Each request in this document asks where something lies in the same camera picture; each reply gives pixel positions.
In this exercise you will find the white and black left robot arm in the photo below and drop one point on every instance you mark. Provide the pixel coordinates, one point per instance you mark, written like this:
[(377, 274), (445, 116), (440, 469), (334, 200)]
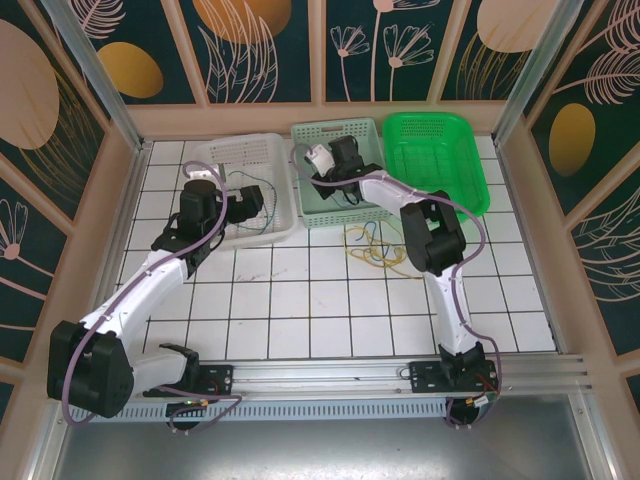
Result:
[(145, 290)]

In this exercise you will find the bright green plastic basket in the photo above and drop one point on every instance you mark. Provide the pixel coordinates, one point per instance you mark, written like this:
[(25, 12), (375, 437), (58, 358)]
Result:
[(435, 155)]

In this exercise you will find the white plastic basket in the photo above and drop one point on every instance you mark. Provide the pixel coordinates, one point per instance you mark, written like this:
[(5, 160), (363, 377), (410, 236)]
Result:
[(250, 150)]

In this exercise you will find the pale mint plastic basket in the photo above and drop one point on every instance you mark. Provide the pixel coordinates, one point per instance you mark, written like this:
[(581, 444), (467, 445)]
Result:
[(320, 217)]

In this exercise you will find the aluminium corner post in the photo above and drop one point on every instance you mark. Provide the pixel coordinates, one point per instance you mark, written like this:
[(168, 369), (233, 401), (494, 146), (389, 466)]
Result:
[(100, 80), (535, 70)]

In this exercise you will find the grey metal floor plate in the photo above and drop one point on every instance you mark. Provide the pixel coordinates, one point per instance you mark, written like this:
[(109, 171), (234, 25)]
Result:
[(320, 452)]

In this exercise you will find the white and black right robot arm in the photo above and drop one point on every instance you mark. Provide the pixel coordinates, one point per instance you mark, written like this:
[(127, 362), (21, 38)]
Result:
[(435, 235)]

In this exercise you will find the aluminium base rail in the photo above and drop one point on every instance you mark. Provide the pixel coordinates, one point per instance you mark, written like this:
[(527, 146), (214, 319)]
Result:
[(320, 372)]

